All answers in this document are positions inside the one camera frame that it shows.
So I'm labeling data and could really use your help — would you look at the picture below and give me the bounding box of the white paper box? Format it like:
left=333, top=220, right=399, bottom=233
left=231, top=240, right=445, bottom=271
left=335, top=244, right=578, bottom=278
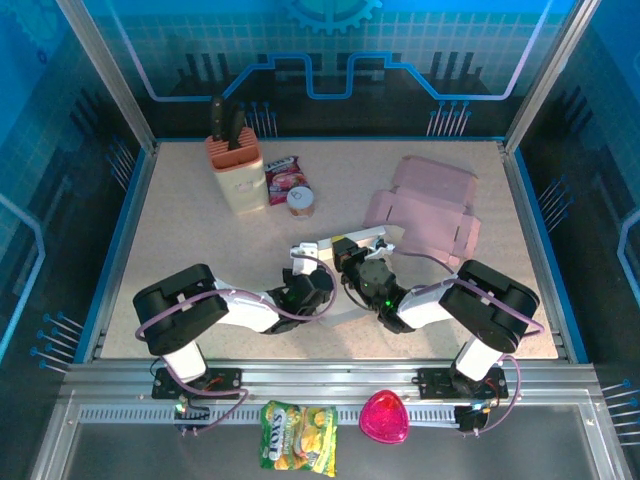
left=316, top=224, right=404, bottom=330

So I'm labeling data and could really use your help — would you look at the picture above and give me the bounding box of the pink paper box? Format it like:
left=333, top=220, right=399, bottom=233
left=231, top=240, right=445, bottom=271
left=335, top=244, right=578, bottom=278
left=362, top=155, right=483, bottom=269

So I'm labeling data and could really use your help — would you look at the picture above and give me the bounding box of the small tin can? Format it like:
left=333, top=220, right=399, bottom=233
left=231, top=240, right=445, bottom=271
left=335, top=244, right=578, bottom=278
left=286, top=187, right=316, bottom=220

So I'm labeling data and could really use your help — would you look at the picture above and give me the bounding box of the red candy bag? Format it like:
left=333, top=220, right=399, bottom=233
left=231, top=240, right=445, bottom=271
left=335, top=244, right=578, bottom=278
left=263, top=155, right=314, bottom=207

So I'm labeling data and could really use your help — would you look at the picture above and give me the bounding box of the beige knife block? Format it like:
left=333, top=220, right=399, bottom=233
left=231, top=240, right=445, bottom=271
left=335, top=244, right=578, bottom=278
left=204, top=126, right=268, bottom=216

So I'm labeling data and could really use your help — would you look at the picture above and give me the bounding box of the pink triangular plastic container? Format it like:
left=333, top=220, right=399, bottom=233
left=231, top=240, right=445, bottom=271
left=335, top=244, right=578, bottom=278
left=359, top=389, right=411, bottom=446

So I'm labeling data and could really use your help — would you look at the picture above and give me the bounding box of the yellow green candy bag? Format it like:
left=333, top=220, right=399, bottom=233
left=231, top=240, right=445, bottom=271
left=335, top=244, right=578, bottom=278
left=258, top=399, right=339, bottom=477

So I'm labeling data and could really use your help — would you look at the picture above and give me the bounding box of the black controller board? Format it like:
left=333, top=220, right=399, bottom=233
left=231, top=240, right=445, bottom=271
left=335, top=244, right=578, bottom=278
left=453, top=402, right=489, bottom=434
left=173, top=399, right=212, bottom=434

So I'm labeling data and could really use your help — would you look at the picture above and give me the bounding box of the aluminium front rail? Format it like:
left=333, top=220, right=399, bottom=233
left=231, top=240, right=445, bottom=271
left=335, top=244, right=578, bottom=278
left=62, top=357, right=601, bottom=397

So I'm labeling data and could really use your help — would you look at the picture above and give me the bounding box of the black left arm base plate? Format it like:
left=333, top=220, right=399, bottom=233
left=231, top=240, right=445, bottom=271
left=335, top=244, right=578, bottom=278
left=151, top=367, right=244, bottom=401

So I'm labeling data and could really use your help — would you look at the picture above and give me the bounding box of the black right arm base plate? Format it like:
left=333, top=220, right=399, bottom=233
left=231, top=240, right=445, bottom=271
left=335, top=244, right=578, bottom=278
left=416, top=367, right=509, bottom=401

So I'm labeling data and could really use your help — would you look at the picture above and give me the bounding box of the short black knife handle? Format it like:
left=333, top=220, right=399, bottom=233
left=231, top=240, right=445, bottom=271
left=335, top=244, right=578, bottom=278
left=227, top=105, right=248, bottom=151

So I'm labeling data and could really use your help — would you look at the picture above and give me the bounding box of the tall black knife handle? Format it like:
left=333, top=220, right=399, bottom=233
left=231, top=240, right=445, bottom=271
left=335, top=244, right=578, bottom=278
left=209, top=95, right=225, bottom=144

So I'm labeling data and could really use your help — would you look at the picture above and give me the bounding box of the slotted aluminium cable duct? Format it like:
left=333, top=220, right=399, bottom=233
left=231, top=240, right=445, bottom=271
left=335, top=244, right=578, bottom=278
left=77, top=405, right=464, bottom=428

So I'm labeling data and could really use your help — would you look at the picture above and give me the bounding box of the aluminium frame post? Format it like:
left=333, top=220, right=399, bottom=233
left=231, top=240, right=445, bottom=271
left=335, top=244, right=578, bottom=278
left=503, top=0, right=601, bottom=154
left=54, top=0, right=160, bottom=154

